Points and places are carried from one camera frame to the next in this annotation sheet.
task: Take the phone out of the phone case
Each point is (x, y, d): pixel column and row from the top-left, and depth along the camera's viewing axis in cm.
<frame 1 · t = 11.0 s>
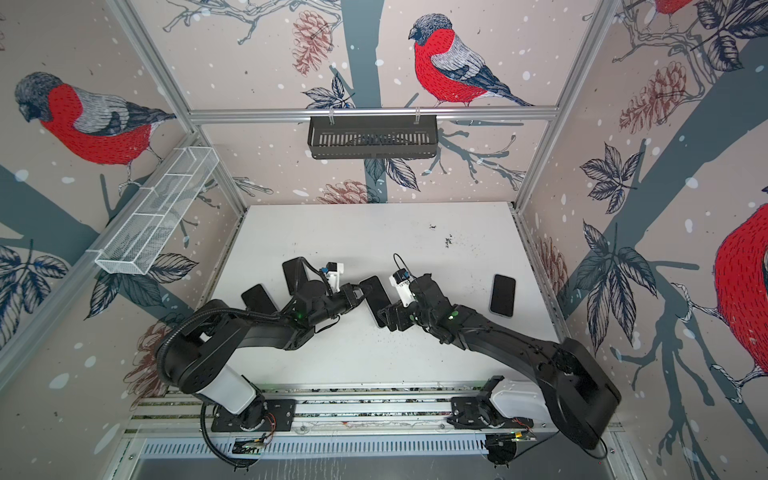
left hand: (371, 290, 83), fingers closed
right hand: (386, 311, 82), fingers open
phone with black screen: (375, 296, 88), point 9 cm above the table
phone far left black screen: (257, 299, 98), on the table
phone left black screen: (295, 274, 103), on the table
phone right side black screen: (497, 296, 97), on the table

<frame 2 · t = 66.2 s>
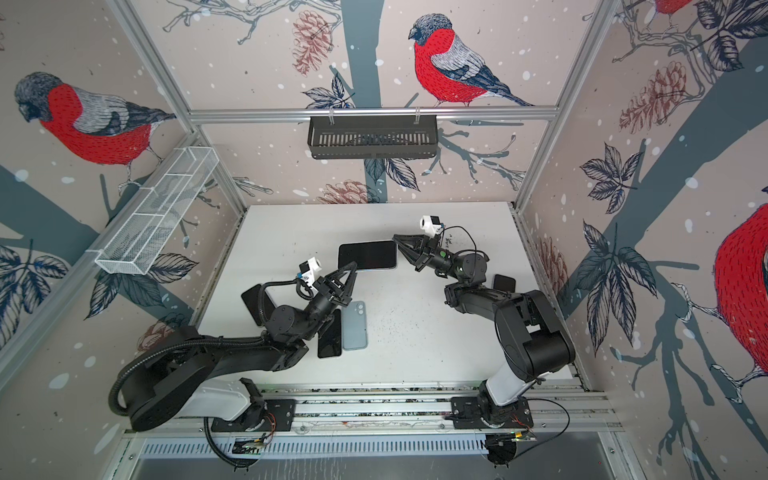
left hand: (354, 270, 66), fingers closed
right hand: (392, 249, 70), fingers closed
phone with black screen: (336, 338, 88), on the table
phone left black screen: (369, 255, 70), point 32 cm above the table
the other named things where they were.

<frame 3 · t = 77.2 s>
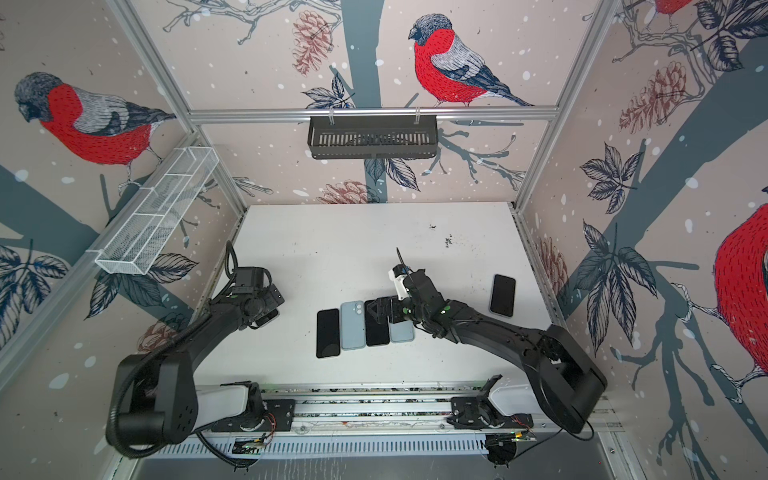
left hand: (262, 302, 89), fingers open
right hand: (377, 309, 82), fingers open
phone left black screen: (376, 334, 89), on the table
pale blue phone case: (401, 332, 89), on the table
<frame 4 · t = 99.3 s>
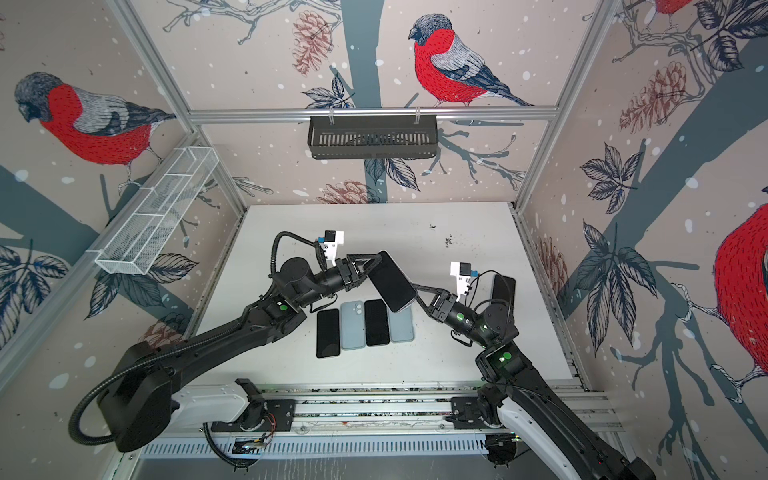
left hand: (377, 264, 66), fingers open
right hand: (406, 296, 65), fingers closed
